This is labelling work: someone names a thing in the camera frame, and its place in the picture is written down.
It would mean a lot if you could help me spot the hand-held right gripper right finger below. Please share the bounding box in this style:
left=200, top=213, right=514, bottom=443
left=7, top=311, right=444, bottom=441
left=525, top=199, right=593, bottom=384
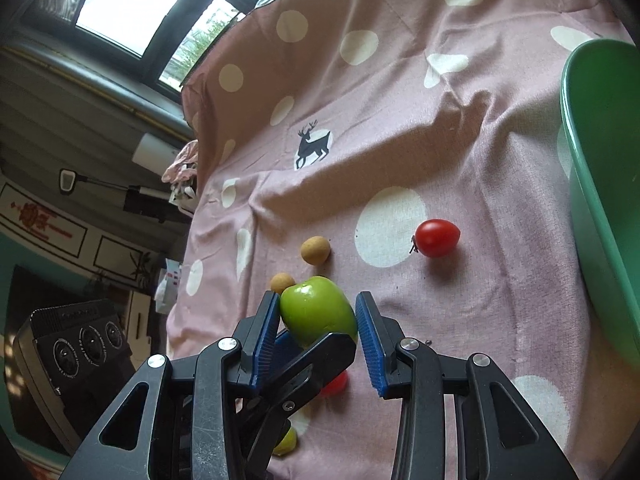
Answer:
left=355, top=291, right=582, bottom=480

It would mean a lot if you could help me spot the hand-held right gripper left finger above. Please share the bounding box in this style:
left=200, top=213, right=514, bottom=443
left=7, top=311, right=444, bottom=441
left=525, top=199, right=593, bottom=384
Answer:
left=60, top=290, right=281, bottom=480

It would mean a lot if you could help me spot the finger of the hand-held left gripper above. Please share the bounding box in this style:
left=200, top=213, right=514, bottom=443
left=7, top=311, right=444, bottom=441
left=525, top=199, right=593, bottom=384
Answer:
left=235, top=329, right=359, bottom=461

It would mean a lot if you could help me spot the red cherry tomato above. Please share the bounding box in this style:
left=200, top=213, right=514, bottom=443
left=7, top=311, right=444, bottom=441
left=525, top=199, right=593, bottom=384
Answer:
left=320, top=371, right=349, bottom=398

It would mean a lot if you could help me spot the green jujube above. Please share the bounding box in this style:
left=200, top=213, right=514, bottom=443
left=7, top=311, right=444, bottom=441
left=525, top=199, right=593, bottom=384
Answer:
left=279, top=276, right=359, bottom=350

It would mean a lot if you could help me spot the tan longan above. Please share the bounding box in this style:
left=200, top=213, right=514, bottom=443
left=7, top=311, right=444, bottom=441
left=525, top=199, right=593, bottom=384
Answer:
left=300, top=236, right=332, bottom=265
left=270, top=272, right=297, bottom=295

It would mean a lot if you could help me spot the yellow-green fruit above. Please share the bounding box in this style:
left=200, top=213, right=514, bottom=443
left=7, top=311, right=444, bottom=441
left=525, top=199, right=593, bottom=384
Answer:
left=272, top=425, right=299, bottom=457

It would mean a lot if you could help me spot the white box with red print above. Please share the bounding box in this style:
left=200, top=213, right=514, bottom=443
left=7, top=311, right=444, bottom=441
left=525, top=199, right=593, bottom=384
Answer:
left=154, top=258, right=187, bottom=315

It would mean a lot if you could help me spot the small red stemmed tomato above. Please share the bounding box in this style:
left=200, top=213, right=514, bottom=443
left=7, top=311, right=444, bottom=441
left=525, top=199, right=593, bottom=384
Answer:
left=410, top=218, right=461, bottom=259

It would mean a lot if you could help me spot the black speaker unit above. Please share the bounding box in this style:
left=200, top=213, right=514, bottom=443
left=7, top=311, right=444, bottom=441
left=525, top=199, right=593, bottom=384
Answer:
left=11, top=299, right=136, bottom=453

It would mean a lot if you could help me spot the pink crumpled garment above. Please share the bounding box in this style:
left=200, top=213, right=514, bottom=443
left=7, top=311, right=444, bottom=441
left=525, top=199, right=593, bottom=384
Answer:
left=161, top=140, right=202, bottom=184

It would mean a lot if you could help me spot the white paper roll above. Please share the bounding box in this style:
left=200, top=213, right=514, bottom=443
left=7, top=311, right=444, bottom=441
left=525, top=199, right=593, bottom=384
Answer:
left=132, top=133, right=176, bottom=173

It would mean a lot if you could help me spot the pink polka dot blanket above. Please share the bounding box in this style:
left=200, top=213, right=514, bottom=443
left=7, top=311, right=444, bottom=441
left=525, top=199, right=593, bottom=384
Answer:
left=165, top=0, right=640, bottom=480

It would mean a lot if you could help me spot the cabinet with red ornament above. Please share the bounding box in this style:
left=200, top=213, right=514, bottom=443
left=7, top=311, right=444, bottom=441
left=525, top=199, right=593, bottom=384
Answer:
left=0, top=180, right=161, bottom=288

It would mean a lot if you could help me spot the green plastic basin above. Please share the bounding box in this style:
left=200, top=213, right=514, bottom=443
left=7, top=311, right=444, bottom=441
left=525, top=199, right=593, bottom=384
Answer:
left=556, top=38, right=640, bottom=374

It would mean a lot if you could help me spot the window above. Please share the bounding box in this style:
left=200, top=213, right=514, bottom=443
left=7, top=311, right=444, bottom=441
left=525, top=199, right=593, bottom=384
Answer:
left=74, top=0, right=246, bottom=92

